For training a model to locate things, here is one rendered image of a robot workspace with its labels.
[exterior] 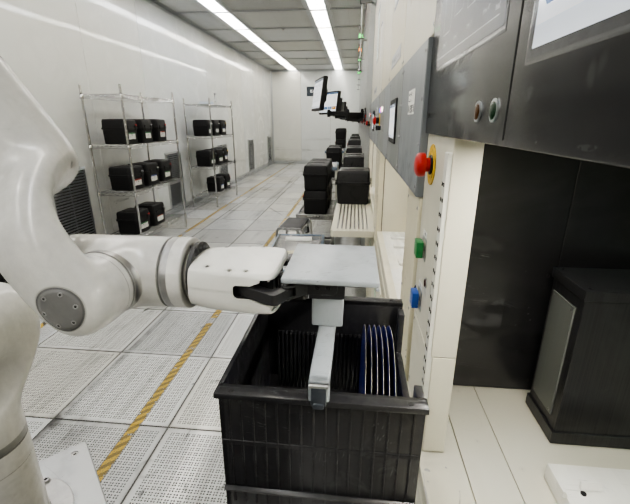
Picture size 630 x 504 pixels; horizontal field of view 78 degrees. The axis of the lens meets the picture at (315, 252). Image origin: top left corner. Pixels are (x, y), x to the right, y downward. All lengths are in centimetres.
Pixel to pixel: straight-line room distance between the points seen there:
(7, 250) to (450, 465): 70
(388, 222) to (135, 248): 179
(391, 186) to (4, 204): 185
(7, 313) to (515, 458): 85
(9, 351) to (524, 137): 73
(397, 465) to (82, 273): 36
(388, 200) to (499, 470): 157
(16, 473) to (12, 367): 16
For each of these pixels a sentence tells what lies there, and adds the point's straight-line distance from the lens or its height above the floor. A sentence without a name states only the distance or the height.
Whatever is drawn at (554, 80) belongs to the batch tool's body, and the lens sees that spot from 31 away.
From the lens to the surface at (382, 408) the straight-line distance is 39.
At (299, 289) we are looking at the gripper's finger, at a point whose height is 125.
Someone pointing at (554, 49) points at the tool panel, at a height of 146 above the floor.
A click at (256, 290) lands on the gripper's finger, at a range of 41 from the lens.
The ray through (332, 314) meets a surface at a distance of 45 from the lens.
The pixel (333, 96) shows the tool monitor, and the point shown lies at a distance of 516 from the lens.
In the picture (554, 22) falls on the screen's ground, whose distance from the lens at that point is 33.
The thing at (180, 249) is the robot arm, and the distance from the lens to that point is 46.
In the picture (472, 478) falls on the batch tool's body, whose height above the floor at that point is 87.
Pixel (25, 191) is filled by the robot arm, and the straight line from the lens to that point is 46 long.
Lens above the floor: 142
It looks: 19 degrees down
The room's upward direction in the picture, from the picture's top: straight up
